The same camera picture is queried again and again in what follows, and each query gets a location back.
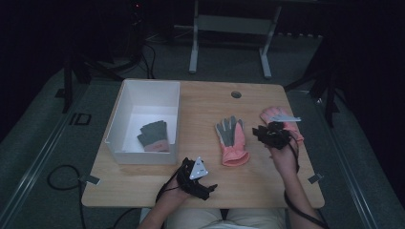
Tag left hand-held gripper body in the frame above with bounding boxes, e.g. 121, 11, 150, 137
176, 156, 210, 201

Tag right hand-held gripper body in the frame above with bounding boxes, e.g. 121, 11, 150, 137
264, 114, 302, 151

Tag pink glove with print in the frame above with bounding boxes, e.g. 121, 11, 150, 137
260, 106, 305, 146

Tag pink glove grey palm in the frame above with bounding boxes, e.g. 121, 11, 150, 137
214, 114, 250, 167

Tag white rectangular box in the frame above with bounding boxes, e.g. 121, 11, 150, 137
104, 79, 181, 166

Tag person's right hand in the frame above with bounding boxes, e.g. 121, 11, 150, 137
267, 142, 300, 179

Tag person's left hand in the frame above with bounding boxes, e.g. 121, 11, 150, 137
157, 177, 193, 208

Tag person's beige pants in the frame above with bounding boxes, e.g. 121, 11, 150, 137
139, 208, 287, 229

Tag grey tab on table edge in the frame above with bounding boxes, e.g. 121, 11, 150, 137
78, 174, 101, 186
308, 173, 325, 185

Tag black metal stand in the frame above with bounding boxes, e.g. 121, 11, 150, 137
54, 37, 145, 115
284, 41, 341, 129

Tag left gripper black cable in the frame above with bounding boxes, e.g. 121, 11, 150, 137
155, 163, 187, 204

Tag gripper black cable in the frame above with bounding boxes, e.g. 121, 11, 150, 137
155, 163, 187, 204
283, 131, 330, 229

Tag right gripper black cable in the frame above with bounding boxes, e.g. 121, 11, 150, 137
283, 131, 330, 229

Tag white metal desk frame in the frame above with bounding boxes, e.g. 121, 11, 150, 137
188, 0, 283, 80

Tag black cables by stand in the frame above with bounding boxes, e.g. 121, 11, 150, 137
141, 39, 158, 80

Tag black cable on floor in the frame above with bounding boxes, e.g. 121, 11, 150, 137
46, 164, 88, 229

